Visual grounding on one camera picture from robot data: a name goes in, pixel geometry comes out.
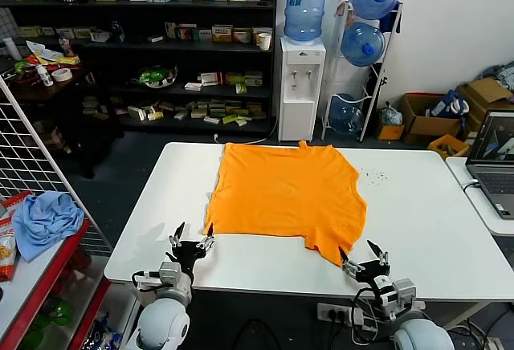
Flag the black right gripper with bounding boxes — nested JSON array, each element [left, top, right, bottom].
[[338, 239, 390, 283]]

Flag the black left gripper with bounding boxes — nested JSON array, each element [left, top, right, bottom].
[[167, 222, 217, 275]]

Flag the orange t-shirt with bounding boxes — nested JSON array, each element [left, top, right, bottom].
[[202, 140, 369, 267]]

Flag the pile of clothes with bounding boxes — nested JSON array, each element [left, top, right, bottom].
[[480, 60, 514, 90]]

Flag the large white table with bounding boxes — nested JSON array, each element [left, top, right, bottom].
[[104, 142, 514, 301]]

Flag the white power strip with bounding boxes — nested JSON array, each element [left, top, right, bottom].
[[316, 303, 365, 325]]

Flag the small white side table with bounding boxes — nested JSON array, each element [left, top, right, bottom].
[[445, 157, 514, 237]]

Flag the small yellow box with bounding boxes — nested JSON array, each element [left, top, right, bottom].
[[378, 124, 405, 141]]

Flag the yellow plastic bin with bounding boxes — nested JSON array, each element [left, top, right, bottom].
[[426, 134, 470, 161]]

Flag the open cardboard box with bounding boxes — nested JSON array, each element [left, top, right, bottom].
[[399, 92, 463, 145]]

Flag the light blue crumpled cloth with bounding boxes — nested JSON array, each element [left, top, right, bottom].
[[11, 191, 85, 263]]

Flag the clear plastic bag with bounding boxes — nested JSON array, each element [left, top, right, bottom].
[[379, 103, 403, 126]]

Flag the green plastic bottle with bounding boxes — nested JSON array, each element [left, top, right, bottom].
[[39, 297, 75, 327]]

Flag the red-edged white shelf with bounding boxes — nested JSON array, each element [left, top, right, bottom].
[[0, 195, 113, 350]]

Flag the white jug rack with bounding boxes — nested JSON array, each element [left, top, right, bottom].
[[320, 0, 404, 143]]

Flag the grey laptop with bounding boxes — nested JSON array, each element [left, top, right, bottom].
[[465, 109, 514, 221]]

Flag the bowl of green fruit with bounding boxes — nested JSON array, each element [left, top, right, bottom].
[[132, 64, 178, 89]]

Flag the blue bag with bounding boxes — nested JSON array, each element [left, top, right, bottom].
[[426, 89, 470, 118]]

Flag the white water dispenser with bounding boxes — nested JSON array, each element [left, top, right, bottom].
[[278, 36, 326, 142]]

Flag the red snack bag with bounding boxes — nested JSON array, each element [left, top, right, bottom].
[[0, 191, 33, 219]]

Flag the chips snack bag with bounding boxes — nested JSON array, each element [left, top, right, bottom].
[[0, 217, 19, 283]]

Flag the dark wooden table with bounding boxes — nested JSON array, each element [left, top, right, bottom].
[[0, 56, 125, 178]]

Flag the black shelving unit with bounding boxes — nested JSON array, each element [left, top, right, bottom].
[[0, 0, 279, 134]]

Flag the closed cardboard box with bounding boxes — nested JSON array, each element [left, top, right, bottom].
[[455, 77, 514, 134]]

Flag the orange white medicine box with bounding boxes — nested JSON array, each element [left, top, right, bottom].
[[211, 24, 234, 43]]

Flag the small white bottle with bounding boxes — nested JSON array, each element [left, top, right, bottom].
[[35, 64, 55, 88]]

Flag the dark blue bottle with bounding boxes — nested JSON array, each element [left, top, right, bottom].
[[110, 18, 125, 44]]

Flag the pink drink bottle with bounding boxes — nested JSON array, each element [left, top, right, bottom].
[[58, 32, 74, 58]]

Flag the yellow paper bags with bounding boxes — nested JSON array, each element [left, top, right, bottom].
[[26, 40, 81, 66]]

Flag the white cylinder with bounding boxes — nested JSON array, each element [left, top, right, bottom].
[[2, 37, 21, 61]]

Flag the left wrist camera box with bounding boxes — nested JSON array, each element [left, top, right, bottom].
[[159, 261, 182, 286]]

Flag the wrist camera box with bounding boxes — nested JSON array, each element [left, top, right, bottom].
[[159, 261, 182, 286], [391, 279, 418, 307]]

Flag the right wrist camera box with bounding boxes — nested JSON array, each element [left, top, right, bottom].
[[391, 279, 418, 307]]

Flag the black floor cable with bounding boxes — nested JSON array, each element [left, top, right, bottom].
[[230, 317, 284, 350]]

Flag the white floor cable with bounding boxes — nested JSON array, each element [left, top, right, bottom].
[[212, 116, 280, 145]]

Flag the white wire grid panel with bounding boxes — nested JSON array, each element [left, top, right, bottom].
[[0, 75, 113, 254]]

